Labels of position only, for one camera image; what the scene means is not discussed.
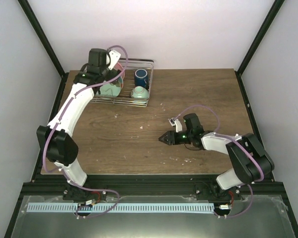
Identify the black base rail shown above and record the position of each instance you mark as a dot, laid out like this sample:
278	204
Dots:
203	187

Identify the wire dish rack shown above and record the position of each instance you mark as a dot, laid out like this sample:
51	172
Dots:
132	88

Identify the red plate underneath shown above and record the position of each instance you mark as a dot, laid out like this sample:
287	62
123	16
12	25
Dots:
120	83

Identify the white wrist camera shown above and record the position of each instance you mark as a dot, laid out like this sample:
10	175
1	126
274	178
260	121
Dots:
176	124
112	58

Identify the dark blue mug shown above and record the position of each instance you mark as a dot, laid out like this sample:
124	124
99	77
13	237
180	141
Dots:
141	78

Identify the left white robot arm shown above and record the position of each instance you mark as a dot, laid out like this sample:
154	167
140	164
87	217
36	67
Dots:
56	139

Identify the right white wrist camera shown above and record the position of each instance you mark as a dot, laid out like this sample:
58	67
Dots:
176	124

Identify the green floral plate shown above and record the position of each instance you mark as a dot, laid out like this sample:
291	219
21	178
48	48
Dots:
110	90

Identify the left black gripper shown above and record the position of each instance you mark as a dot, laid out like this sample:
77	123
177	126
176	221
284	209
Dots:
113	74

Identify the light blue slotted strip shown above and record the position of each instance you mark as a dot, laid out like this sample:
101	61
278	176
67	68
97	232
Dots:
197	208

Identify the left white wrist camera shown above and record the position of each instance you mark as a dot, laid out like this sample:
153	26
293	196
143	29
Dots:
112	58

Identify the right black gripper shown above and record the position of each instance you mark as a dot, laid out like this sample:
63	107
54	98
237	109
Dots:
171	135

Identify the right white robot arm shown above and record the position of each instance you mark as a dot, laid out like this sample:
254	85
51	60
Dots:
250	161

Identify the pink plate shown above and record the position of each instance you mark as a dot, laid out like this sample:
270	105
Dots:
119	67

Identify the green floral bowl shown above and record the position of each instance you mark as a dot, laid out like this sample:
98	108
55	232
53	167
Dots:
139	92

